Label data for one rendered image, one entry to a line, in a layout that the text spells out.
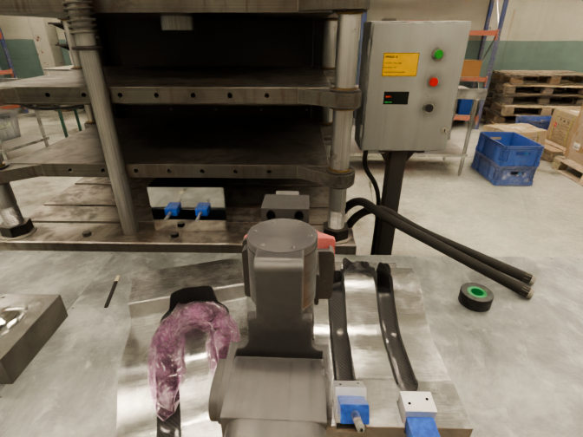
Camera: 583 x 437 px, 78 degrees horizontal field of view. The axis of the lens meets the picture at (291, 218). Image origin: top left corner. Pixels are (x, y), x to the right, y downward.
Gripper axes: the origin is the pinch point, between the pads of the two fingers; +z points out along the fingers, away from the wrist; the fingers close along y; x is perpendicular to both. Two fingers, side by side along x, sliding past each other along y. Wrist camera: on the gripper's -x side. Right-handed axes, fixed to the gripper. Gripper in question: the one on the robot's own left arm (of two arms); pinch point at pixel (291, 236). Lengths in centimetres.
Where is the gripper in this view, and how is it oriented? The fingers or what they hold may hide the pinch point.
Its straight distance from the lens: 48.8
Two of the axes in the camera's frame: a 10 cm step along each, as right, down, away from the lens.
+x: 0.0, 9.0, 4.4
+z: 0.4, -4.4, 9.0
